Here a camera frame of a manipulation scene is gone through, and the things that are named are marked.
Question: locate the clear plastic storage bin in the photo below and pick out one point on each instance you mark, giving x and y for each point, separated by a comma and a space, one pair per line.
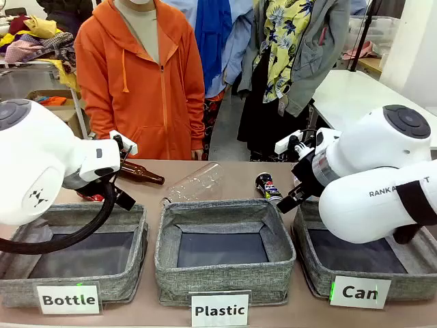
375, 29

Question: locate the hanging grey hoodie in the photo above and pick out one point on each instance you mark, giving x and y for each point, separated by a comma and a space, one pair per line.
321, 51

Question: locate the grey fabric basket bottle label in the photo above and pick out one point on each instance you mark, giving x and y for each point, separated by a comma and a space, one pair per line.
129, 273

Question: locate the black printed drink can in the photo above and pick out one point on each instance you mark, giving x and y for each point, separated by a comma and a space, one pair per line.
268, 186

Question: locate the black jacket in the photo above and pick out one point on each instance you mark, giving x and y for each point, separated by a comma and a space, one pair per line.
61, 17

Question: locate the person in orange hoodie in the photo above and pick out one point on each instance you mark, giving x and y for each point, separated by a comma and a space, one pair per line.
136, 102

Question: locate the grey fabric basket can label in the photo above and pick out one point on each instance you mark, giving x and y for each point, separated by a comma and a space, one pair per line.
403, 283

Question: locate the clear unlabelled plastic bottle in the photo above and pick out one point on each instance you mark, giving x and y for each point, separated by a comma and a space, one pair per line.
198, 182

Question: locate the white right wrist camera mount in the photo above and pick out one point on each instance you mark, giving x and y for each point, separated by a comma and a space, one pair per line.
283, 145

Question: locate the orange cloth in box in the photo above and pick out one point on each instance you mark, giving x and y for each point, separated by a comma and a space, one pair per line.
51, 100

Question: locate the white work table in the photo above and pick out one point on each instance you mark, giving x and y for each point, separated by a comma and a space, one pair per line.
341, 92

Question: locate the pink cloth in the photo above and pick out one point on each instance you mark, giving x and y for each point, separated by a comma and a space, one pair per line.
362, 51

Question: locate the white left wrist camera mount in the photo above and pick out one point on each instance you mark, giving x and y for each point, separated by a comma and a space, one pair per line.
128, 145

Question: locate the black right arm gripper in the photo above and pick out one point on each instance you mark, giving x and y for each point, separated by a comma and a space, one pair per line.
309, 177

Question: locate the person's left hand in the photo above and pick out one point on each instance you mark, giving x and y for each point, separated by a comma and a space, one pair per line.
198, 155

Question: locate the white table under clothes pile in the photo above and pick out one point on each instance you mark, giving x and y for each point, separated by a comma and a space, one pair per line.
30, 63

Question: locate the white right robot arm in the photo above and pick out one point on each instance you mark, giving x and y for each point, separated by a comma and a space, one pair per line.
358, 205

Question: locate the white sign reading Plastic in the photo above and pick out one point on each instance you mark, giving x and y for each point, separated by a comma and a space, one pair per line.
220, 310

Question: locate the hanging yellow cloth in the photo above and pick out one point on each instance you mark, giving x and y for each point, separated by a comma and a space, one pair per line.
66, 78

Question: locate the hanging blue cloth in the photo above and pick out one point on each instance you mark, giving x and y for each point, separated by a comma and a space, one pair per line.
213, 37

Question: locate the brown glass bottle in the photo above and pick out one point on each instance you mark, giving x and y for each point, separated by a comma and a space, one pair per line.
143, 172

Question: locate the hanging yellow floral shirt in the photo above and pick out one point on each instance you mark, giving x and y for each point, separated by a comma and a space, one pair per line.
283, 44

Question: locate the hanging light blue shirt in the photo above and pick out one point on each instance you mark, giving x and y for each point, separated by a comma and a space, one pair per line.
239, 51

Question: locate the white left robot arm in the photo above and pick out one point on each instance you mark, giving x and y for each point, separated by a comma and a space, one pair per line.
34, 153

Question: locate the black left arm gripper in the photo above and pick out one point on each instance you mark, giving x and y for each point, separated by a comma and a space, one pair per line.
85, 186

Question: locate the grey fabric basket plastic label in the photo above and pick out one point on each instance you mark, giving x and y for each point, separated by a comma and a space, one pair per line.
222, 276

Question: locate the hanging black garment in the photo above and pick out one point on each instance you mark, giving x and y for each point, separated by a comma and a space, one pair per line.
259, 119

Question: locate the white sign reading Can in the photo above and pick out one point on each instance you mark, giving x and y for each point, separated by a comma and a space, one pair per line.
360, 292

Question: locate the pile of colourful clothes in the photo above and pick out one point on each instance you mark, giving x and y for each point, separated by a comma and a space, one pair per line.
37, 41

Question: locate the orange black patterned garment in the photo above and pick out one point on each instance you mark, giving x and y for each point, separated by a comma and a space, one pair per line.
211, 116

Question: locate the black stand pole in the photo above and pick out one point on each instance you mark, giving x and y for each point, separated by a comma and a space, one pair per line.
363, 37

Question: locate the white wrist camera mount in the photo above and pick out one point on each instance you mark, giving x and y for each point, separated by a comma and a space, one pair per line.
283, 145
128, 145

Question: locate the open cardboard box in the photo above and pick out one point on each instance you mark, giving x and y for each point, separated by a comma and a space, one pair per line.
73, 118

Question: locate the white sign reading Bottle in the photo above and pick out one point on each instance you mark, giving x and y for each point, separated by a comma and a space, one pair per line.
68, 299

